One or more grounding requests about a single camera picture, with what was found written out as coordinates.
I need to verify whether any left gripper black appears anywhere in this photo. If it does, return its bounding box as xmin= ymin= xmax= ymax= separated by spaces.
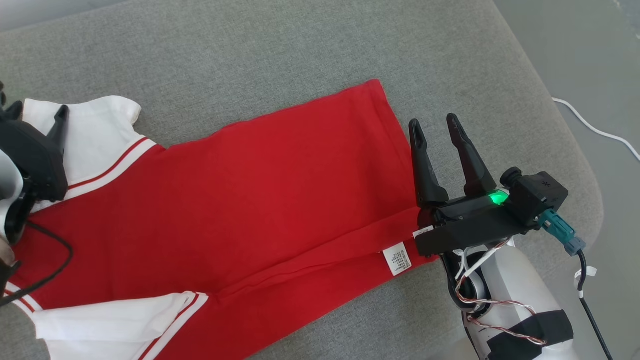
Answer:
xmin=0 ymin=99 xmax=70 ymax=202

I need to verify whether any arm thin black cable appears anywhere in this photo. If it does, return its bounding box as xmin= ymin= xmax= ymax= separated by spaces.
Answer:
xmin=575 ymin=250 xmax=615 ymax=360
xmin=0 ymin=220 xmax=75 ymax=307

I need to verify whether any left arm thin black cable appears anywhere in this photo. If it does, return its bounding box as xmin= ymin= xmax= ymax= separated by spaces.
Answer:
xmin=0 ymin=220 xmax=75 ymax=307

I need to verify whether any white cable on floor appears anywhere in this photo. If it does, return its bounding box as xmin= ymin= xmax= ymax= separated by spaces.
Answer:
xmin=552 ymin=97 xmax=640 ymax=162

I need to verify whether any red shirt with white sleeves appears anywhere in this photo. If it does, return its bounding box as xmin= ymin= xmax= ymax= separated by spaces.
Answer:
xmin=0 ymin=78 xmax=442 ymax=360

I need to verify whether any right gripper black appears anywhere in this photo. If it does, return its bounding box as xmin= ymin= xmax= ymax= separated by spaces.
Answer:
xmin=408 ymin=113 xmax=531 ymax=257

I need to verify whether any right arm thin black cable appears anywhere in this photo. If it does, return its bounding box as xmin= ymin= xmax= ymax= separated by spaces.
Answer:
xmin=575 ymin=250 xmax=615 ymax=360

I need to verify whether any grey fabric sofa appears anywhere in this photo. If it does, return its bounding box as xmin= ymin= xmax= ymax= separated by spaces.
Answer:
xmin=0 ymin=0 xmax=606 ymax=360

